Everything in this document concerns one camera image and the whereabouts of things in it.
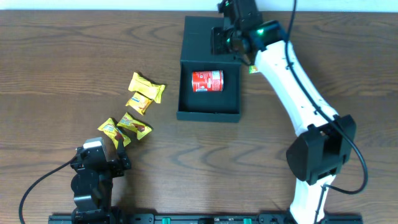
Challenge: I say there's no plain yellow snack packet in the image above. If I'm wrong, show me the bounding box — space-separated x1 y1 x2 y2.
128 72 166 104

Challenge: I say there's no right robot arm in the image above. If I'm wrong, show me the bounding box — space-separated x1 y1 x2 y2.
212 0 362 223

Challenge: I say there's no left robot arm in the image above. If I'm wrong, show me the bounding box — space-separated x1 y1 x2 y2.
71 137 131 223

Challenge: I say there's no red soda can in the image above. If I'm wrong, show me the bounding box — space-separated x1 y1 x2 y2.
192 70 224 92

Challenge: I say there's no yellow almond biscuit packet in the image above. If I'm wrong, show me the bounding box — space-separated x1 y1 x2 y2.
126 91 152 115

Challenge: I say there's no yellow chocolate cake packet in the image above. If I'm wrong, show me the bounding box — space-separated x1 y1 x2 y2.
117 112 152 140
98 118 131 148

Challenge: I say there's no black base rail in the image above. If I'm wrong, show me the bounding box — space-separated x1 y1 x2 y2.
48 213 363 224

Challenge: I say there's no green yellow snack packet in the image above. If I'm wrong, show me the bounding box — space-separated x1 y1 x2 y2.
249 65 259 74

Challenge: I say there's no black open gift box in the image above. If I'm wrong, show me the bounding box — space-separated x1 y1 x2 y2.
177 16 241 123

